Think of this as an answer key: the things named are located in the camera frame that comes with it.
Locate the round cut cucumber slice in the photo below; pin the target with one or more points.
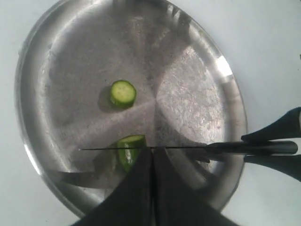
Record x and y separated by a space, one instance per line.
122 94

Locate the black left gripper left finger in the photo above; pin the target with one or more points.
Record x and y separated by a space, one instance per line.
130 204

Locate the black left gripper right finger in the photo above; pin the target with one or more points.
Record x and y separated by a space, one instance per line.
175 203

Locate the round steel plate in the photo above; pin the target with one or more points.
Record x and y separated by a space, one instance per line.
95 73

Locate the black kitchen knife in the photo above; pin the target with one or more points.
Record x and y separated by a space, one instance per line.
245 148

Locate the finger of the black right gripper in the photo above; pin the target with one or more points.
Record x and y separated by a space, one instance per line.
288 126
289 165

